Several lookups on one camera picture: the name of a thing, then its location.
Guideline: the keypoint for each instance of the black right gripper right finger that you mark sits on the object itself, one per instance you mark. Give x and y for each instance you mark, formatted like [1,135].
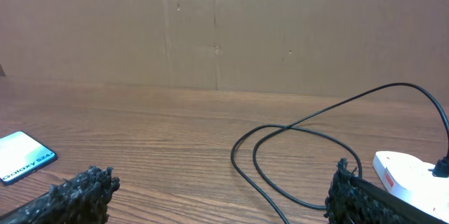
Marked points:
[354,200]

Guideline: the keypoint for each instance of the Galaxy smartphone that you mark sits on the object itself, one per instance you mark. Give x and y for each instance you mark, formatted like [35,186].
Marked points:
[22,155]

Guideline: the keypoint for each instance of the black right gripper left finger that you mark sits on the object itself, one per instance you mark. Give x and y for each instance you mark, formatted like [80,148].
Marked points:
[80,200]

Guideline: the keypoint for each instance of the white power strip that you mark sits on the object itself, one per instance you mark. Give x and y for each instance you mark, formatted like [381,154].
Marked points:
[411,180]

